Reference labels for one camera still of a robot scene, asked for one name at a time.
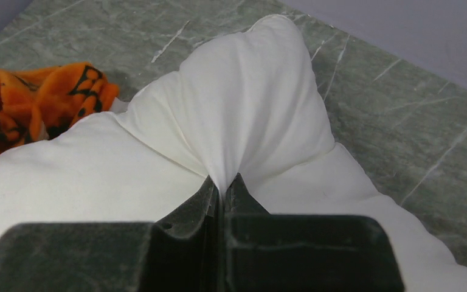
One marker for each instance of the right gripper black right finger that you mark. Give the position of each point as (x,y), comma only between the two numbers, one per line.
(269,252)

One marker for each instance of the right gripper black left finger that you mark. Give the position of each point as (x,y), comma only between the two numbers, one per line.
(166,255)

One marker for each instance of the white pillow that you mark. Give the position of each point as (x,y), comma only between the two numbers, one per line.
(245,103)

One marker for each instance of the orange patterned pillowcase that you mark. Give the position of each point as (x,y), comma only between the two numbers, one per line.
(43,103)

